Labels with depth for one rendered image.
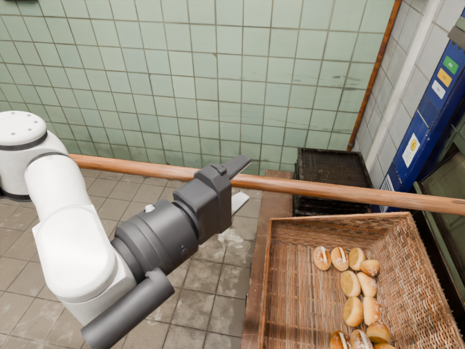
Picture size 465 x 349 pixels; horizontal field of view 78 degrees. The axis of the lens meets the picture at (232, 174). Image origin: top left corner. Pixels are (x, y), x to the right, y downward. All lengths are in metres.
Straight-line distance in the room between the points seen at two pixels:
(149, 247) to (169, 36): 1.64
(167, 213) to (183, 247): 0.05
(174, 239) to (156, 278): 0.05
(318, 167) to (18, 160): 1.07
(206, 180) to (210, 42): 1.49
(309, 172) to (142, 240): 0.98
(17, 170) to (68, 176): 0.09
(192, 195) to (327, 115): 1.64
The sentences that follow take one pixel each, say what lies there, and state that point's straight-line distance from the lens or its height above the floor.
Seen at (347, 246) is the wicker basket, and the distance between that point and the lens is 1.25.
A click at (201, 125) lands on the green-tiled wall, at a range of 2.08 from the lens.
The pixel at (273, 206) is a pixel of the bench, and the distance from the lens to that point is 1.38.
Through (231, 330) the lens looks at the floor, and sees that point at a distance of 1.69.
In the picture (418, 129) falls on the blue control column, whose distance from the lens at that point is 1.19.
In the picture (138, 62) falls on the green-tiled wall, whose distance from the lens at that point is 2.04.
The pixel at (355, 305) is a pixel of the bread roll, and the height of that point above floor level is 0.65.
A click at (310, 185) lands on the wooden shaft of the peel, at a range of 0.58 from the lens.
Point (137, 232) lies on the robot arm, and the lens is 0.36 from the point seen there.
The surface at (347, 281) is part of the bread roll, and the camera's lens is 1.16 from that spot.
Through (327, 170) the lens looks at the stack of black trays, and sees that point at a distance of 1.28.
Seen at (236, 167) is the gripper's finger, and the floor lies 1.32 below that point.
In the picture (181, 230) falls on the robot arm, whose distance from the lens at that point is 0.36.
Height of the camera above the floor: 1.59
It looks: 41 degrees down
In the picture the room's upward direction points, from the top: straight up
